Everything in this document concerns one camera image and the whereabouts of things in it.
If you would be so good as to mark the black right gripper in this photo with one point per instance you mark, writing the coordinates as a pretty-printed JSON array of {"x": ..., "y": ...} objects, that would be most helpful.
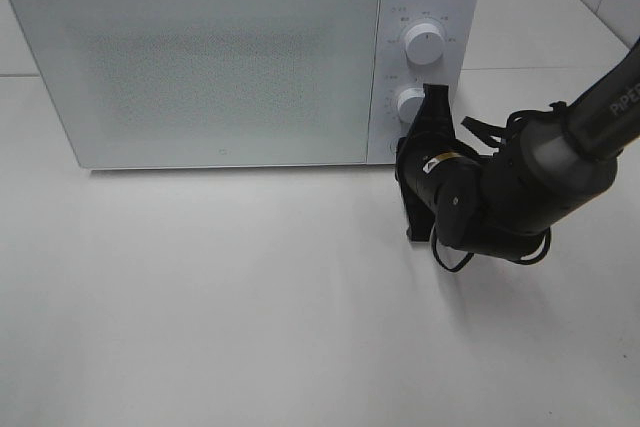
[{"x": 430, "y": 155}]

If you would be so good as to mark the white microwave knob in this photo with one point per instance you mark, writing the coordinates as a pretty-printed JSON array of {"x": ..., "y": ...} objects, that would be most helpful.
[
  {"x": 408, "y": 103},
  {"x": 423, "y": 42}
]

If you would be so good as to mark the round white door button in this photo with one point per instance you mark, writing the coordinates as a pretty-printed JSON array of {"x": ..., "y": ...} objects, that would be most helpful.
[{"x": 394, "y": 144}]

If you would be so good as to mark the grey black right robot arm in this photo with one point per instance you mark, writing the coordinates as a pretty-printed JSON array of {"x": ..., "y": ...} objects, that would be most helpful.
[{"x": 545, "y": 165}]

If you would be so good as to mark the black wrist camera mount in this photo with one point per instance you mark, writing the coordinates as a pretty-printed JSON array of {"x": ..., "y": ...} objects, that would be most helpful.
[{"x": 421, "y": 219}]

